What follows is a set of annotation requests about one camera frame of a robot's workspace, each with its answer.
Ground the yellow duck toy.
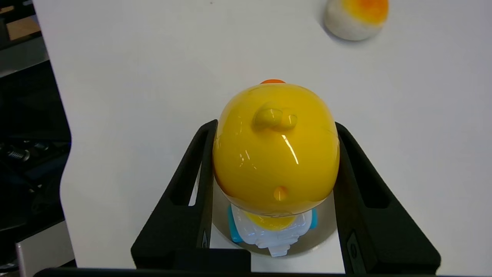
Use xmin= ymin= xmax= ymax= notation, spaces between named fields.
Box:
xmin=212 ymin=79 xmax=341 ymax=258

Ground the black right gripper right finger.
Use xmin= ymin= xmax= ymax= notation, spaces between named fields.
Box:
xmin=333 ymin=122 xmax=442 ymax=275

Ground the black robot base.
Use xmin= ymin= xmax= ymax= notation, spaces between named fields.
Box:
xmin=0 ymin=0 xmax=76 ymax=277

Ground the white bun orange top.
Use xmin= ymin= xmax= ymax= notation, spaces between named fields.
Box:
xmin=324 ymin=0 xmax=389 ymax=41

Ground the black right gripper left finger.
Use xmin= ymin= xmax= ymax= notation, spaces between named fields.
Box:
xmin=131 ymin=119 xmax=251 ymax=270

